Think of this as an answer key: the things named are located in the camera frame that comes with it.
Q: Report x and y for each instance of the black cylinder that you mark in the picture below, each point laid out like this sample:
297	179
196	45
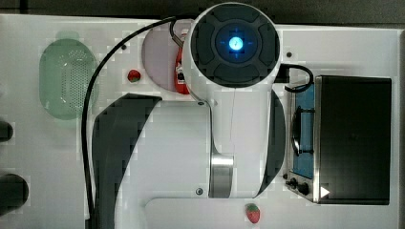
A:
14	192
6	131

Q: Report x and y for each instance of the black cylinder upper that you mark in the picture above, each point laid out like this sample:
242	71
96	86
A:
6	131

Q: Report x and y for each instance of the black toaster oven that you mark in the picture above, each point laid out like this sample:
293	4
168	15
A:
339	147

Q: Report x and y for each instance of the green perforated colander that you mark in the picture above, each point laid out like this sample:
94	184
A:
65	70

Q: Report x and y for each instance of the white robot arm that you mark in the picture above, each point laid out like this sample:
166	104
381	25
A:
226	142

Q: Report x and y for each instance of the lilac oval plate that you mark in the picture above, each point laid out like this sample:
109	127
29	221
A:
159	52

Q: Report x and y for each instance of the small red strawberry toy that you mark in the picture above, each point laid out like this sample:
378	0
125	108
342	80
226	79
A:
133	76

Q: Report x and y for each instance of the black cylinder lower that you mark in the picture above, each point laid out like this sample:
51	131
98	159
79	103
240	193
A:
14	192

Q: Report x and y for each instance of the red ketchup bottle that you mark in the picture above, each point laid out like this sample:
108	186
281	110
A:
179	81

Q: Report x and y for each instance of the large red strawberry toy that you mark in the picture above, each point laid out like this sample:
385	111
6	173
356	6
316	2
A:
253	213

